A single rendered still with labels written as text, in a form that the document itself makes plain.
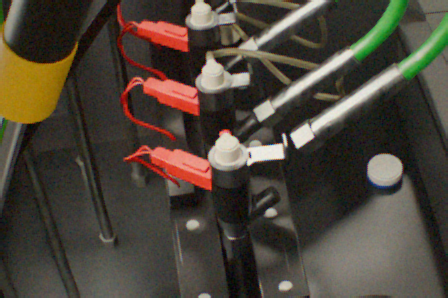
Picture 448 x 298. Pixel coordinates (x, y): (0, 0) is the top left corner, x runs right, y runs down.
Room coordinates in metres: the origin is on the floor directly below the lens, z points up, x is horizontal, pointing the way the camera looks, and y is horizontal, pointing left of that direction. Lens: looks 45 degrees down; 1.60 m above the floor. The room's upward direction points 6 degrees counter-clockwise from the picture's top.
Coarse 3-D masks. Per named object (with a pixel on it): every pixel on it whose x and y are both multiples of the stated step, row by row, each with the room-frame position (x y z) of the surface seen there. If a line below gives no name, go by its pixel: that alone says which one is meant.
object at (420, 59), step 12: (444, 24) 0.49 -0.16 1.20; (432, 36) 0.50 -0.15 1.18; (444, 36) 0.49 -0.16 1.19; (420, 48) 0.50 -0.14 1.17; (432, 48) 0.49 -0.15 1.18; (444, 48) 0.49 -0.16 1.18; (408, 60) 0.49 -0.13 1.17; (420, 60) 0.49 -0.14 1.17; (432, 60) 0.49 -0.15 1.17; (408, 72) 0.49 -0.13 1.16
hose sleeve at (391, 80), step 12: (384, 72) 0.49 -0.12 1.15; (396, 72) 0.49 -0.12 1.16; (372, 84) 0.49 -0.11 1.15; (384, 84) 0.49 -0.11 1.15; (396, 84) 0.49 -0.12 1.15; (348, 96) 0.49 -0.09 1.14; (360, 96) 0.49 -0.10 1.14; (372, 96) 0.49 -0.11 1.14; (384, 96) 0.48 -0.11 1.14; (336, 108) 0.49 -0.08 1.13; (348, 108) 0.49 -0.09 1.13; (360, 108) 0.48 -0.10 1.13; (372, 108) 0.49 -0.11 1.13; (312, 120) 0.49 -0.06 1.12; (324, 120) 0.49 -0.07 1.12; (336, 120) 0.48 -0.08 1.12; (348, 120) 0.48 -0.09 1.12; (324, 132) 0.48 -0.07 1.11; (336, 132) 0.48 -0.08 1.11
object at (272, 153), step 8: (280, 144) 0.50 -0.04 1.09; (248, 152) 0.49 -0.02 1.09; (256, 152) 0.49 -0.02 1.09; (264, 152) 0.49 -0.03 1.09; (272, 152) 0.49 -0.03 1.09; (280, 152) 0.49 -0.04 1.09; (248, 160) 0.48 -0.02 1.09; (256, 160) 0.48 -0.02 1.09; (264, 160) 0.48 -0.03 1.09; (272, 160) 0.48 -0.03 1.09; (280, 160) 0.48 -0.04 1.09
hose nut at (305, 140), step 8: (296, 128) 0.50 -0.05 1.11; (304, 128) 0.49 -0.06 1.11; (296, 136) 0.49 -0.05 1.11; (304, 136) 0.48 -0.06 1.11; (312, 136) 0.48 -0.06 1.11; (296, 144) 0.48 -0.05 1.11; (304, 144) 0.48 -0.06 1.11; (312, 144) 0.48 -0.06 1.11; (320, 144) 0.48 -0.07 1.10; (304, 152) 0.48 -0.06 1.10
